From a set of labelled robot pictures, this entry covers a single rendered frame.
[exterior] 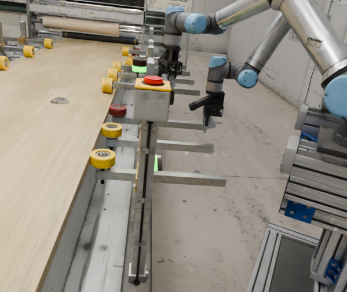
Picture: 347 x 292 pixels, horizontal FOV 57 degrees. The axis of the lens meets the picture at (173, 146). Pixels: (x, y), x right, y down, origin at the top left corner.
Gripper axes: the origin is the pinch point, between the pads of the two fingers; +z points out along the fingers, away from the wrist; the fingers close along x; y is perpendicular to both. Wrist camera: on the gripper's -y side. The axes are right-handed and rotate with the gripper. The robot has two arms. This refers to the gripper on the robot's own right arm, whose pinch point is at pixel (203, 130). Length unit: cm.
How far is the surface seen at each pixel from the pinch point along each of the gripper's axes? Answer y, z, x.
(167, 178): -20, -2, -52
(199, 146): -6.0, -3.1, -26.5
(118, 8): -64, -44, 229
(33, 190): -56, -8, -73
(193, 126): -5.6, -2.2, -1.5
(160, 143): -22.1, -3.4, -26.6
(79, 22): -105, -27, 226
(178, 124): -12.9, -2.6, -1.5
